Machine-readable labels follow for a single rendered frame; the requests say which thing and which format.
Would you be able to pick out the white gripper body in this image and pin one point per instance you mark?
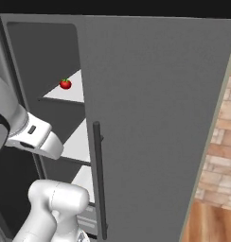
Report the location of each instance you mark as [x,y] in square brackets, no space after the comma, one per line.
[52,144]

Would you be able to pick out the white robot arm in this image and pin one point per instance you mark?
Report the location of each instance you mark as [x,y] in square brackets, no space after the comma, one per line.
[13,116]

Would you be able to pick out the red tomato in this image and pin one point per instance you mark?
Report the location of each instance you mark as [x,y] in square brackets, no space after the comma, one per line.
[65,83]

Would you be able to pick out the grey fridge door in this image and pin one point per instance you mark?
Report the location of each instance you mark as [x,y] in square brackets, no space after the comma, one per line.
[152,126]

